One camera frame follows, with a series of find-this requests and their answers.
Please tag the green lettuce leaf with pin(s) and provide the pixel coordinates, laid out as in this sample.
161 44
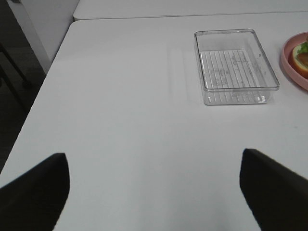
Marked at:
303 48

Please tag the bread slice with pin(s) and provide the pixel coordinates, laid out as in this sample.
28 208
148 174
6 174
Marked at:
296 65

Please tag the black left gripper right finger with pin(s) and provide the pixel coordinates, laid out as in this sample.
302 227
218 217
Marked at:
276 196

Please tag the pink round plate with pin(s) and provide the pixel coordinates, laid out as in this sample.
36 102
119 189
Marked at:
285 54

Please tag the black chair frame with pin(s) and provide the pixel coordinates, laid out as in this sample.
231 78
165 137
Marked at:
3 76

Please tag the white table leg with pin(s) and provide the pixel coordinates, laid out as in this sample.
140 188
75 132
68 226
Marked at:
30 33

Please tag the left clear plastic container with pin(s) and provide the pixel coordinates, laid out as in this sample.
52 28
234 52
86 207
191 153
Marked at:
233 68

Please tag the bacon strip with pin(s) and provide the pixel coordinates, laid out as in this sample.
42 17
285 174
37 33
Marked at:
303 58

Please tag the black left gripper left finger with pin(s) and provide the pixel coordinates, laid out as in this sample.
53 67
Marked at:
34 201

